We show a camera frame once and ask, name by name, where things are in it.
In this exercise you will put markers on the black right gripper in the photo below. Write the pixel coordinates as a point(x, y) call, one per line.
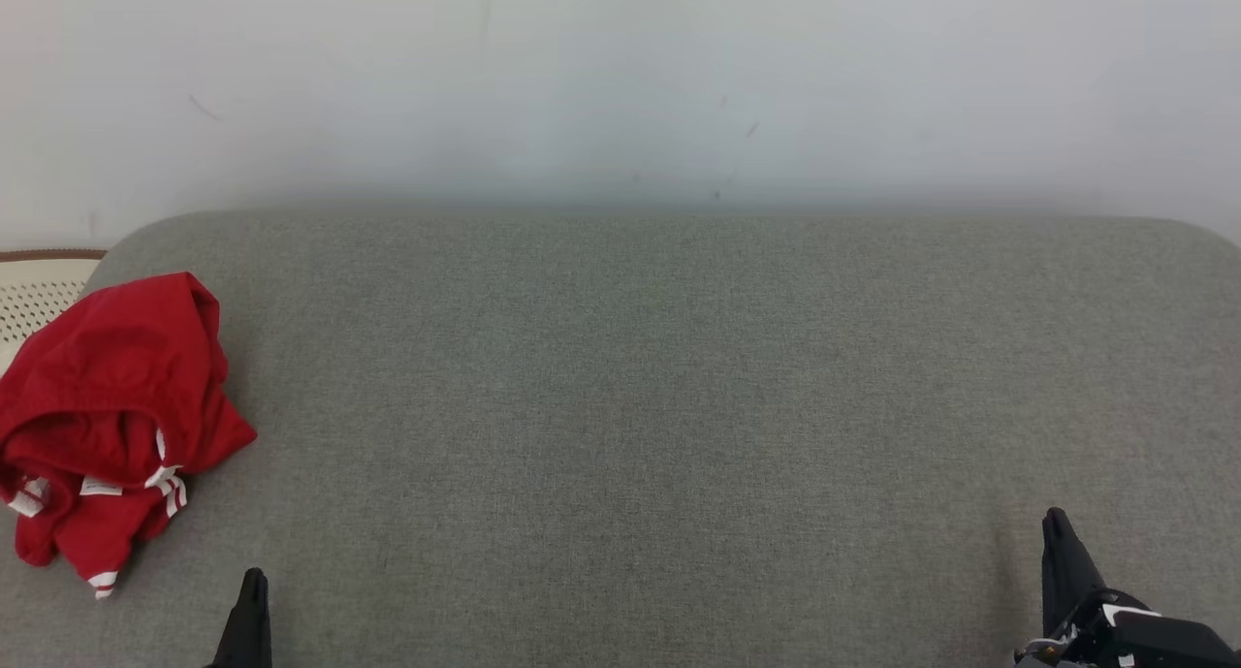
point(1154, 644)

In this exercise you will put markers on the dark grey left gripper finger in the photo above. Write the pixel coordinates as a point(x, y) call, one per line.
point(248, 629)

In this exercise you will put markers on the red Bulls basketball jersey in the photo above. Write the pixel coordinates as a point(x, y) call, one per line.
point(126, 358)

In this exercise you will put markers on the cream perforated laundry basket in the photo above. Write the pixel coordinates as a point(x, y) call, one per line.
point(34, 295)

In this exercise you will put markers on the grey fabric sofa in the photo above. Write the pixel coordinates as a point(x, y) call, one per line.
point(640, 435)

